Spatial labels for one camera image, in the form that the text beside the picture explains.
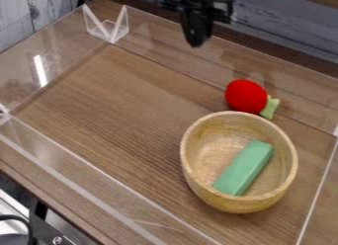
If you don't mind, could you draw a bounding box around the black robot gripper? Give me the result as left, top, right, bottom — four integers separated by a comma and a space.
162, 0, 234, 47

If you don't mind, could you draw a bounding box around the red plush strawberry toy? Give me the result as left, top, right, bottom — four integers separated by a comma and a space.
224, 79, 281, 120

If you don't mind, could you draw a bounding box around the wooden bowl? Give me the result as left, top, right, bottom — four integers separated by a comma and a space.
179, 112, 298, 213

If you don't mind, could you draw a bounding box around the green rectangular block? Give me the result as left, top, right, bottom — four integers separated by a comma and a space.
211, 140, 275, 196

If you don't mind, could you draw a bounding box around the clear acrylic corner bracket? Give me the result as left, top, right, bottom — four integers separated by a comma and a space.
81, 5, 130, 43

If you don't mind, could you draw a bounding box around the clear acrylic tray enclosure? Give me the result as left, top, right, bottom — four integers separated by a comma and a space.
0, 7, 338, 245

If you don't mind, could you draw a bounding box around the black cable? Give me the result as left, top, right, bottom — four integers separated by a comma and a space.
0, 214, 37, 245

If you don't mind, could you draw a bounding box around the black table leg bracket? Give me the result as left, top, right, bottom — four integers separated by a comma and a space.
29, 201, 76, 245

